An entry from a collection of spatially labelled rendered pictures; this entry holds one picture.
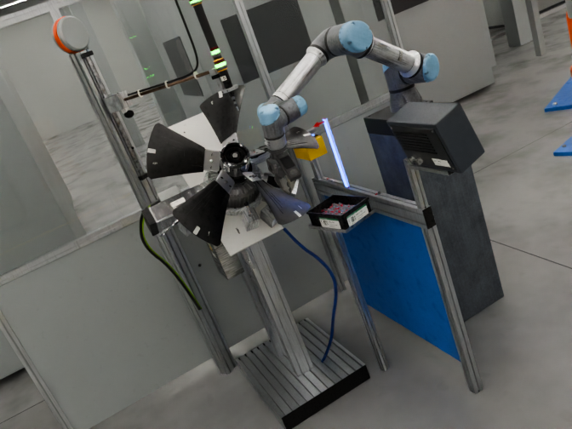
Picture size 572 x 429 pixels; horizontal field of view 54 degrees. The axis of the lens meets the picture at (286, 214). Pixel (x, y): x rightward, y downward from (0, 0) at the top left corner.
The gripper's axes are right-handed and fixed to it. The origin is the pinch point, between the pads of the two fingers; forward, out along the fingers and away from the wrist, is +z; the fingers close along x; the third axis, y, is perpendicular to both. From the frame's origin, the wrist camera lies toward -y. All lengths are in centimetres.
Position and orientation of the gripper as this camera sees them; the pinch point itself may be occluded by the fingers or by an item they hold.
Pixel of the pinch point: (289, 192)
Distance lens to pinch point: 217.5
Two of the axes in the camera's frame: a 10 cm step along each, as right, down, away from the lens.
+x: -8.5, 4.3, -3.0
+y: -4.9, -4.4, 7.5
